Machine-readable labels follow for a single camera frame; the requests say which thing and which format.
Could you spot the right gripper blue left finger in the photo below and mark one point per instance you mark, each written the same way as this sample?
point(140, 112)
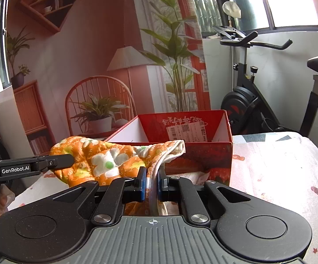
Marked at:
point(141, 184)

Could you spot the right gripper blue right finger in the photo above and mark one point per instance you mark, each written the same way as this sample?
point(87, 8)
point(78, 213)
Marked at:
point(163, 187)

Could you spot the orange floral cloth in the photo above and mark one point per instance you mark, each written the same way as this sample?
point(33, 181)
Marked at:
point(104, 162)

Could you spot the red strawberry cardboard box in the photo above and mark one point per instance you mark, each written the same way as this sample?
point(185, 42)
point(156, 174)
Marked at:
point(207, 137)

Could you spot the white washing machine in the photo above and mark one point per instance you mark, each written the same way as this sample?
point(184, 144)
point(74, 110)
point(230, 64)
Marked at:
point(12, 133)

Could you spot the patterned foam table mat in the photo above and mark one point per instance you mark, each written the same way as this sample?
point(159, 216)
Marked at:
point(282, 170)

